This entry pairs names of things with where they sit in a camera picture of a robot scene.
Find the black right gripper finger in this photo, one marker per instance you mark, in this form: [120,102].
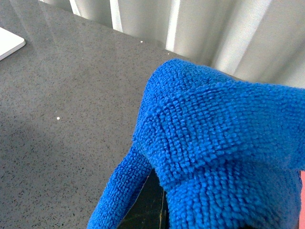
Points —
[150,210]

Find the blue microfiber cloth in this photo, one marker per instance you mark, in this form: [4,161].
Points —
[227,153]

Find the pink plastic box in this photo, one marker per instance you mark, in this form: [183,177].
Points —
[301,221]

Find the white pleated curtain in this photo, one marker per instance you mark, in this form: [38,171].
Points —
[253,40]

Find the white towel rack stand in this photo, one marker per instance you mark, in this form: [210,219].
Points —
[9,43]

